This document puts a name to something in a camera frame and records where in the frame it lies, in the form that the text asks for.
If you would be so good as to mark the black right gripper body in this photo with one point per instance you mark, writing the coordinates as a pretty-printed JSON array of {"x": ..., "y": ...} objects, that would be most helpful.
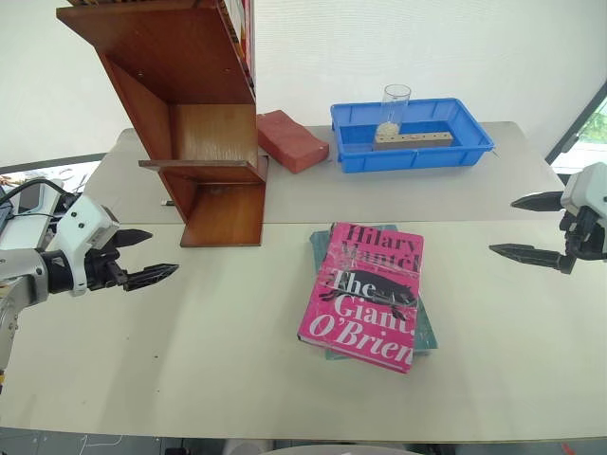
[{"x": 585, "y": 237}]

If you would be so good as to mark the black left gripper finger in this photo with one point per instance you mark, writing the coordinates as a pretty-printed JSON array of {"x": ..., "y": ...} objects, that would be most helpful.
[
  {"x": 152, "y": 275},
  {"x": 135, "y": 237}
]

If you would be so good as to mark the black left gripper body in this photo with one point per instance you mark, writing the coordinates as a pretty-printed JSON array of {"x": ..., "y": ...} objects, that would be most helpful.
[{"x": 102, "y": 267}]

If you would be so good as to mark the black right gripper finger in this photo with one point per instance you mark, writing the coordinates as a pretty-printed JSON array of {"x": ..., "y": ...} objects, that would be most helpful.
[
  {"x": 538, "y": 201},
  {"x": 531, "y": 255}
]

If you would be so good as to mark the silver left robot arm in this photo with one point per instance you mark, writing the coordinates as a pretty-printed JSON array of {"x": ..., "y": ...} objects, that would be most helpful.
[{"x": 19, "y": 279}]

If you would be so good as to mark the teal book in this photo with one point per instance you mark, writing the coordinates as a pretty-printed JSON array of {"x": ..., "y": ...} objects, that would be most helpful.
[{"x": 428, "y": 332}]

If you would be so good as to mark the brown wooden bookshelf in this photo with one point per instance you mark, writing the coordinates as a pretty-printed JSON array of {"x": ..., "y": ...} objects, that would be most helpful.
[{"x": 189, "y": 95}]

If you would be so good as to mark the pink Hilary Mantel book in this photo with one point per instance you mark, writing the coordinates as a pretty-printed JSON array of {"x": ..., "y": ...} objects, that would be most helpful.
[{"x": 365, "y": 298}]

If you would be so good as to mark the red and white shelved book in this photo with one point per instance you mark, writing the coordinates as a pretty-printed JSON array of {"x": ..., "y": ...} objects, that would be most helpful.
[{"x": 246, "y": 42}]

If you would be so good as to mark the white device with screen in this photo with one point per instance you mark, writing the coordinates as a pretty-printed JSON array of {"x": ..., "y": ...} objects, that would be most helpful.
[{"x": 33, "y": 199}]

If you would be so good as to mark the wooden block with holes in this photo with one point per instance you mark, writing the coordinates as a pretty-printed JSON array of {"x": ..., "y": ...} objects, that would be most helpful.
[{"x": 427, "y": 141}]

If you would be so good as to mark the blue plastic bin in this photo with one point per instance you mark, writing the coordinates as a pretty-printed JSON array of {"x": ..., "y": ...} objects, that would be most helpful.
[{"x": 412, "y": 158}]

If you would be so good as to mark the red brick block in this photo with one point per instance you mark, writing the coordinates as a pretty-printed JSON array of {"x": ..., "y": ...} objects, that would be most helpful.
[{"x": 289, "y": 140}]

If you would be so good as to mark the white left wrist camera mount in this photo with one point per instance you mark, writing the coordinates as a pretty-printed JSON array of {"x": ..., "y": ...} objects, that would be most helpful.
[{"x": 83, "y": 223}]

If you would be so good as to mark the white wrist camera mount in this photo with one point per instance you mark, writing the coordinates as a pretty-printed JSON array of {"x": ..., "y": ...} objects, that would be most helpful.
[
  {"x": 83, "y": 223},
  {"x": 585, "y": 187}
]

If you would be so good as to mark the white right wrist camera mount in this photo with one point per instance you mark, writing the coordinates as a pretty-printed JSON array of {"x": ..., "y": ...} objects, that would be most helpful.
[{"x": 585, "y": 187}]

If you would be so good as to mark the dark window frame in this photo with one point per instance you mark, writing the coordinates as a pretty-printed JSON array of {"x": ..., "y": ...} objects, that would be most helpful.
[{"x": 569, "y": 128}]

